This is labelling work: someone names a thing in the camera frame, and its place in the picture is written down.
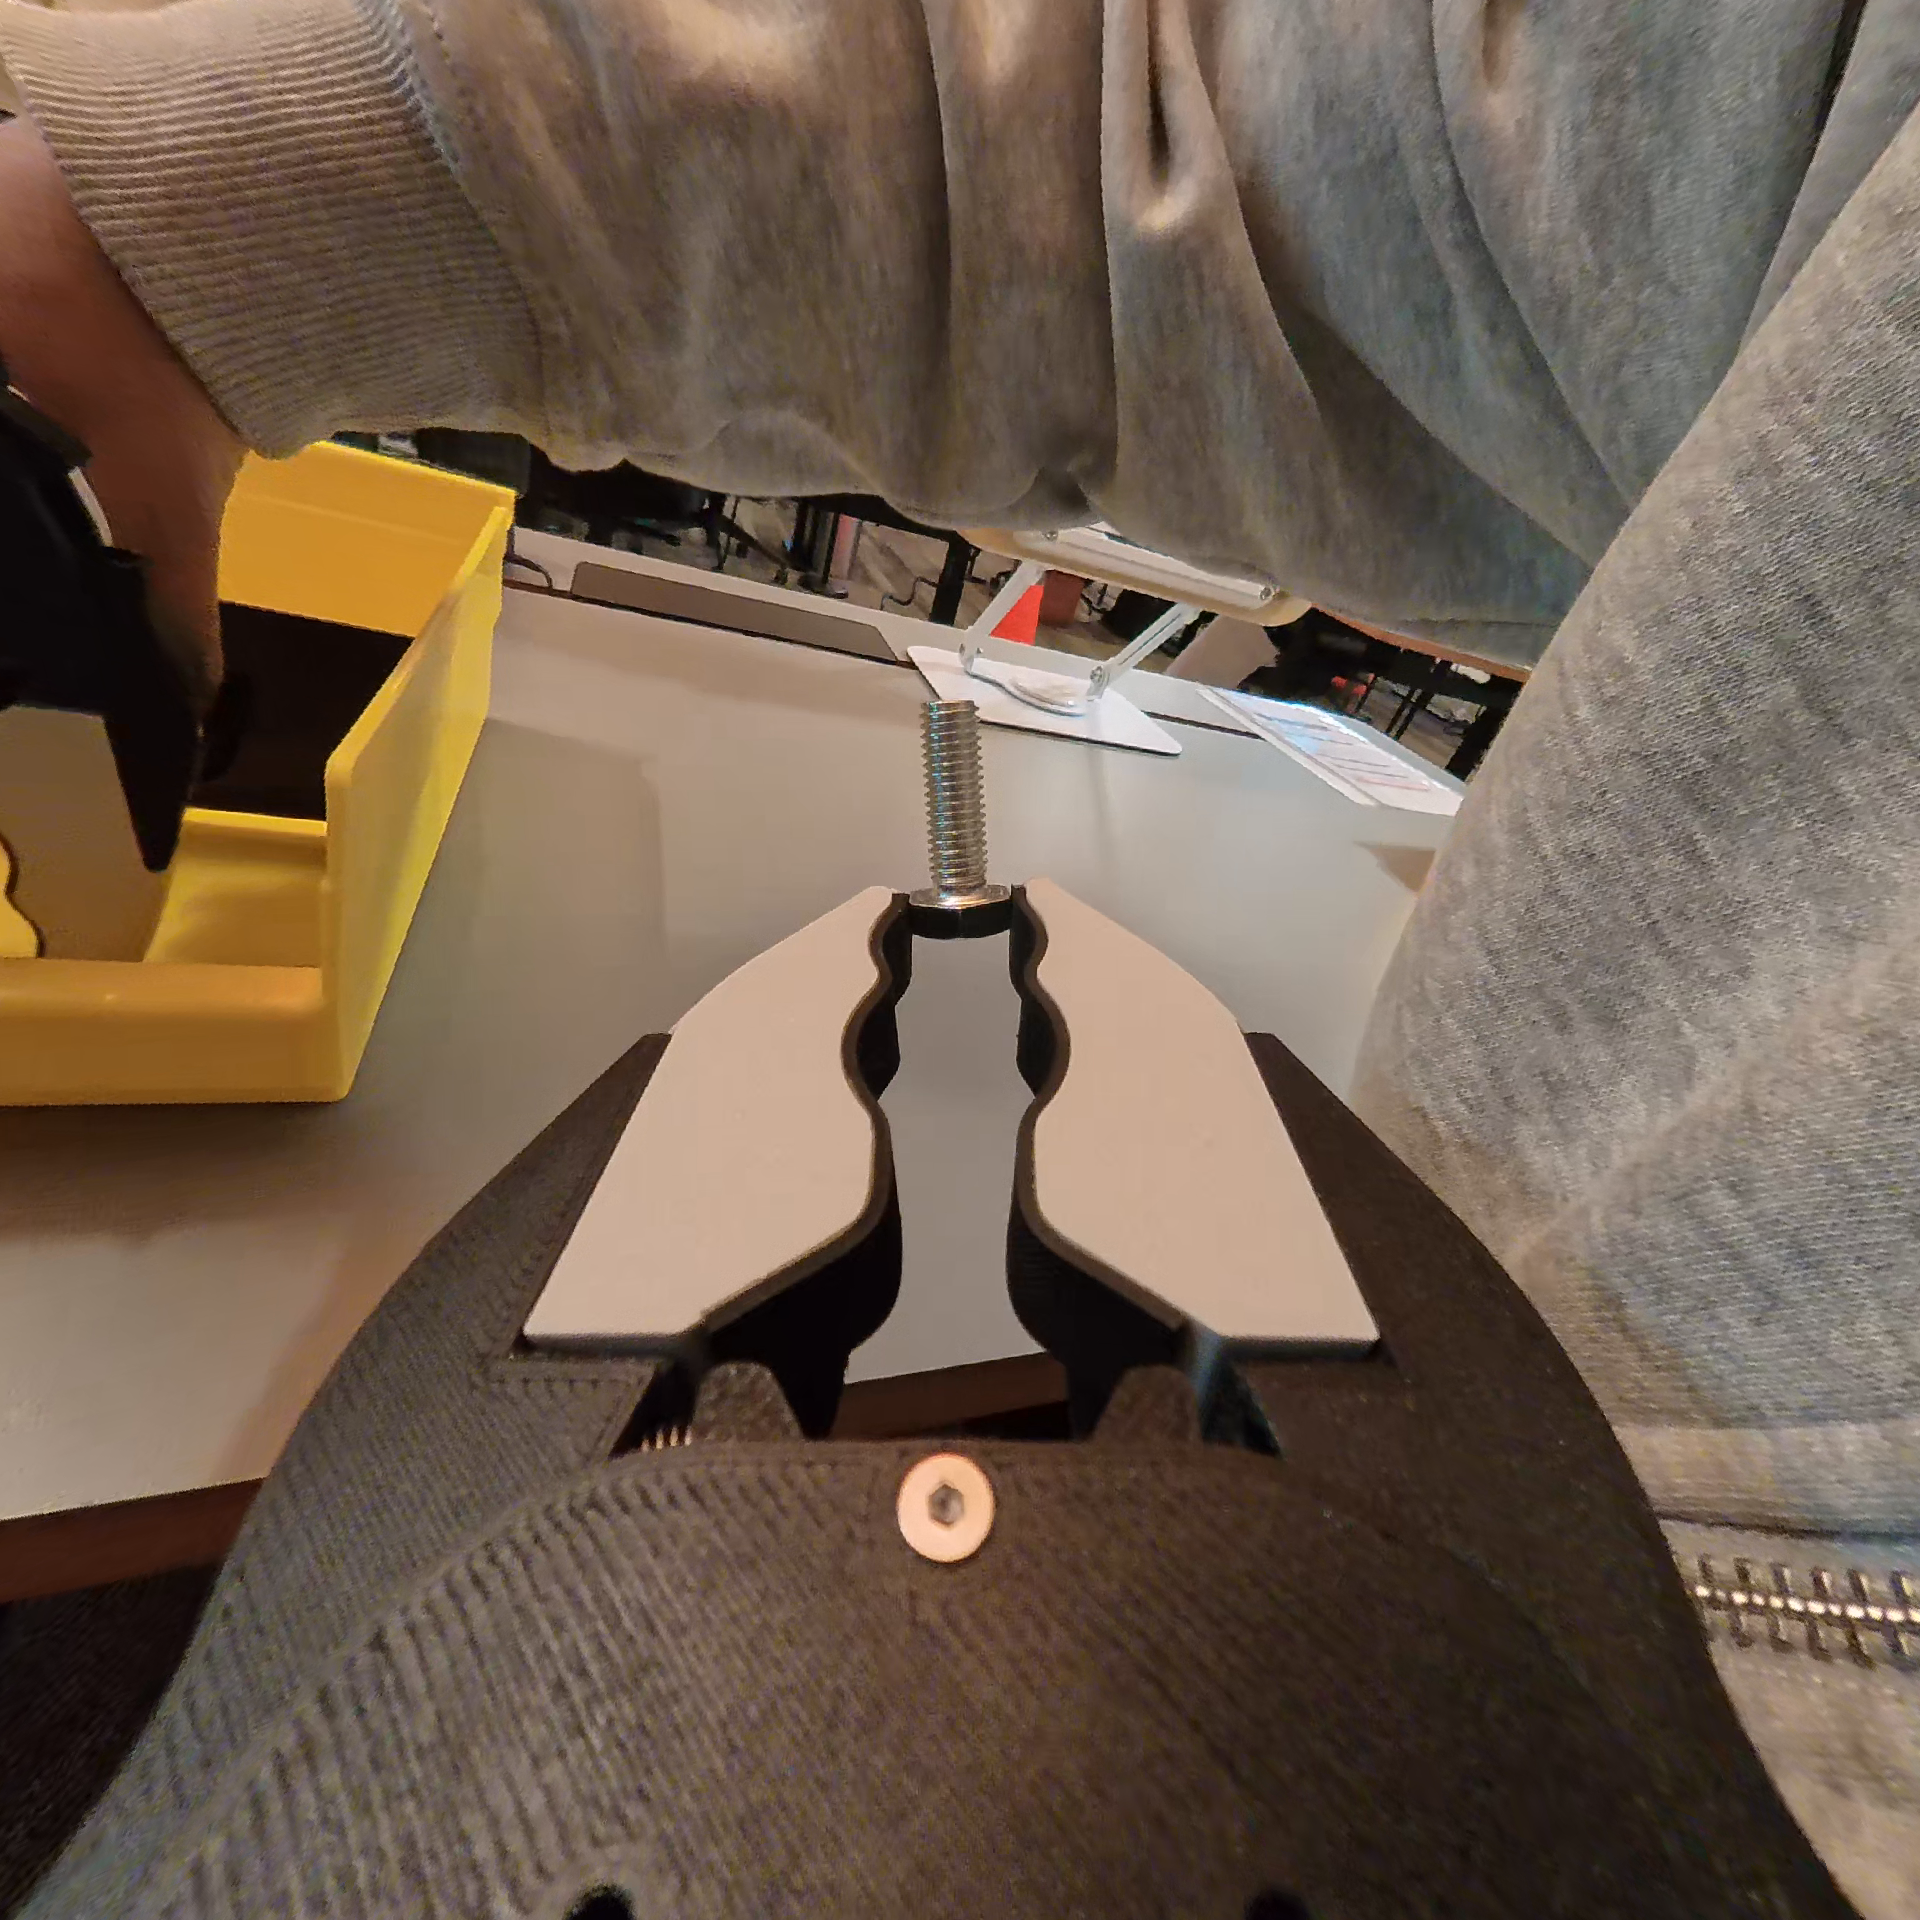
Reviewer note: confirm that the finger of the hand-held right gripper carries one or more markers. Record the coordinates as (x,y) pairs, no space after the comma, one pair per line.
(13,932)

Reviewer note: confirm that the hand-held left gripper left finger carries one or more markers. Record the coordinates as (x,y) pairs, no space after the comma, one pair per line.
(735,1156)

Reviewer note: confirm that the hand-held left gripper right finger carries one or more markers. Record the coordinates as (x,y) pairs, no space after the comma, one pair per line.
(1184,1171)

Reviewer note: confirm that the large yellow storage bin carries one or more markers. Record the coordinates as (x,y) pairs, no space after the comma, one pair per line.
(390,841)

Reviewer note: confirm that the silver metal bolt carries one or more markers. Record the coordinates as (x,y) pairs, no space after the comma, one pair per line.
(953,797)

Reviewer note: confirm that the person's right forearm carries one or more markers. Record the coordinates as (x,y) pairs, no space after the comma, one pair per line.
(751,226)

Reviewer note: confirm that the grey desk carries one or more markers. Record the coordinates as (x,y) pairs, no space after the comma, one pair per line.
(600,780)

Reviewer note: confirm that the dark desk mat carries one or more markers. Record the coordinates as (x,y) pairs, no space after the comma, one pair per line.
(720,601)

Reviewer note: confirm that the person's right hand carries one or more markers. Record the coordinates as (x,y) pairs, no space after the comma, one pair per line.
(135,436)

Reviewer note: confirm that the printed paper sheet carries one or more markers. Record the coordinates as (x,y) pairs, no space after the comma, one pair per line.
(1320,743)

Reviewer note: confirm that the white tablet stand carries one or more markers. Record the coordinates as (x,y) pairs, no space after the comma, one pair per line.
(1110,729)

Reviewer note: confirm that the grey zip hoodie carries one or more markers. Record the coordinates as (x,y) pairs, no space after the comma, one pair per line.
(1651,975)

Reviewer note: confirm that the orange traffic cone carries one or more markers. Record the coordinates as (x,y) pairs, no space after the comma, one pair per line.
(1019,617)

